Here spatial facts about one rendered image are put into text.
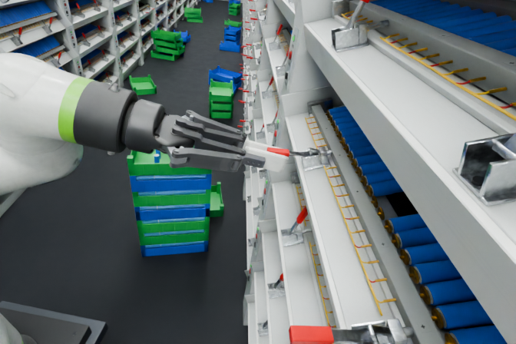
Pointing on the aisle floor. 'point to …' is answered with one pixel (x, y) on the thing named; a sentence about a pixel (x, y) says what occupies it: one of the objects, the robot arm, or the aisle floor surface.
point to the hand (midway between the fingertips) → (263, 156)
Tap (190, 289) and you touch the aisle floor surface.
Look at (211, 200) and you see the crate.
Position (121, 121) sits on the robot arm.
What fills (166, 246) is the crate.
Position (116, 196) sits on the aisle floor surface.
